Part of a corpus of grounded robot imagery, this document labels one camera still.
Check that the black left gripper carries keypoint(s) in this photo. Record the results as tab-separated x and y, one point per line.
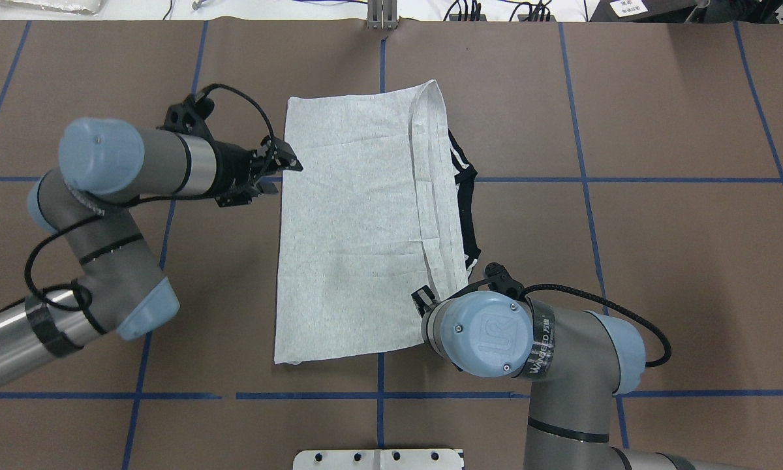
233	168

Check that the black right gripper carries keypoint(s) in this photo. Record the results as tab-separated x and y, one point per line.
422	301

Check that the grey cartoon print t-shirt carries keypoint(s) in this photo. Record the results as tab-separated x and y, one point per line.
372	217

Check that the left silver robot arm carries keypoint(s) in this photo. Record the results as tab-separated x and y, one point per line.
95	273

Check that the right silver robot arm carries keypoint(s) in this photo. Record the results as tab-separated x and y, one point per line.
578	350

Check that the clear plastic bag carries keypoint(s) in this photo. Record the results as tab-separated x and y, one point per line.
74	7

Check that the brown paper table cover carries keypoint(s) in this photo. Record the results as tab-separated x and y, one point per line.
643	163

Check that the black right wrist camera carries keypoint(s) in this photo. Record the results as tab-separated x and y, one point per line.
497	279

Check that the white camera mast base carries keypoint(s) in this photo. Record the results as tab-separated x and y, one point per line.
403	458

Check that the aluminium frame post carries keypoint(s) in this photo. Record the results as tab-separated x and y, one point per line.
382	15

